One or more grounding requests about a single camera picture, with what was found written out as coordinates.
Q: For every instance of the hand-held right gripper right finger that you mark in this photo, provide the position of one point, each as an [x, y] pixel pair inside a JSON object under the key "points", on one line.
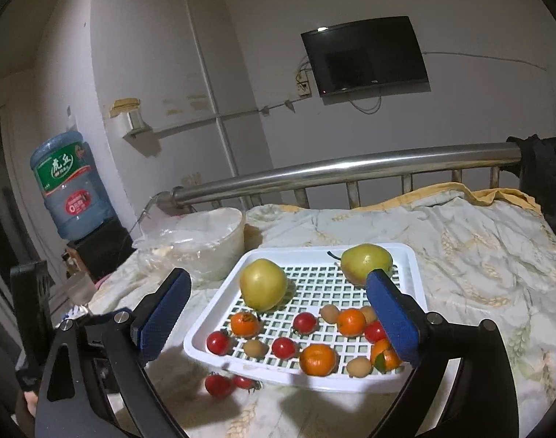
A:
{"points": [[392, 319]]}

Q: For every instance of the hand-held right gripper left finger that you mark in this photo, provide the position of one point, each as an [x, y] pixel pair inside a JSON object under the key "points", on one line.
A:
{"points": [[161, 315]]}

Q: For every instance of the orange with green leaf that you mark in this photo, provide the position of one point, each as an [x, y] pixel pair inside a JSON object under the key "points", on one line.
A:
{"points": [[386, 357]]}

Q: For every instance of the large orange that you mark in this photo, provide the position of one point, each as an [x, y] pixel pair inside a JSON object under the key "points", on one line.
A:
{"points": [[318, 360]]}

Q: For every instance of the white slotted plastic tray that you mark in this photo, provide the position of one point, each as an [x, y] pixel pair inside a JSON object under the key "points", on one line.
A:
{"points": [[314, 283]]}

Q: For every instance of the person's left hand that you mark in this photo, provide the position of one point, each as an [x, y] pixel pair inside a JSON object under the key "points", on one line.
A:
{"points": [[26, 406]]}

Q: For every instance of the small orange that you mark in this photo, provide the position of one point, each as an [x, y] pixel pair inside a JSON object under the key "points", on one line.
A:
{"points": [[245, 324], [351, 322]]}

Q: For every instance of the yellow-green pear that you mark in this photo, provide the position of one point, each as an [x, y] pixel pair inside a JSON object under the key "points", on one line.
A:
{"points": [[262, 284], [364, 260]]}

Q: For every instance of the clear plastic bag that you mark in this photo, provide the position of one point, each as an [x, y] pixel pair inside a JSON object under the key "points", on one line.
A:
{"points": [[200, 246]]}

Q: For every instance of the black water dispenser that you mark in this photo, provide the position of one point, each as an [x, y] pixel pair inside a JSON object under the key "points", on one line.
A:
{"points": [[104, 248]]}

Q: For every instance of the blue water jug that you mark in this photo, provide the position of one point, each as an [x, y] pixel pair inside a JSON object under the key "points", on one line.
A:
{"points": [[72, 187]]}

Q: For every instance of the dark cloth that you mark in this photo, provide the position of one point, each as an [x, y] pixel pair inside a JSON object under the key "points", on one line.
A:
{"points": [[547, 182]]}

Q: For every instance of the metal bed rail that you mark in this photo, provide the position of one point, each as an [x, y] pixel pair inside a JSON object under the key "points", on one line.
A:
{"points": [[351, 164]]}

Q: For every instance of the white wall switch box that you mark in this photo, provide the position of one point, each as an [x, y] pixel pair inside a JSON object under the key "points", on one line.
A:
{"points": [[132, 116]]}

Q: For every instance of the white vertical wall pipe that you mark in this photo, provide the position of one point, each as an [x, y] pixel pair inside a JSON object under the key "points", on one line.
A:
{"points": [[214, 77]]}

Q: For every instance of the wall socket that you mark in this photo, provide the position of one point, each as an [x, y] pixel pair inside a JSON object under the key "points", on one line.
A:
{"points": [[304, 83]]}

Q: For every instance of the black wall television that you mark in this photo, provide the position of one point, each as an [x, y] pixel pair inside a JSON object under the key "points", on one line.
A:
{"points": [[364, 54]]}

